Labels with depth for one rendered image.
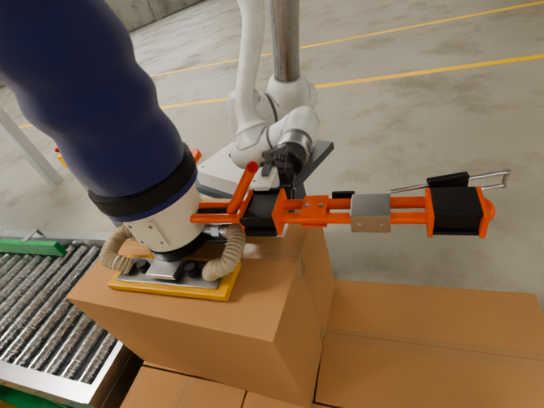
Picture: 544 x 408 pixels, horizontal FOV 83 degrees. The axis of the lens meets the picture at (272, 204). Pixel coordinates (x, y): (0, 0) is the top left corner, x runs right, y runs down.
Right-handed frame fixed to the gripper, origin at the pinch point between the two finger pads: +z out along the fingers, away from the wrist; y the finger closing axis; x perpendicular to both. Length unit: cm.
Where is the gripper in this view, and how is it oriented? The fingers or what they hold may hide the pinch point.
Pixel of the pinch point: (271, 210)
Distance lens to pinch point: 65.1
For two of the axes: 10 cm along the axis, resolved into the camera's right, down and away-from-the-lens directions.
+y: 2.5, 7.4, 6.3
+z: -2.5, 6.8, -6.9
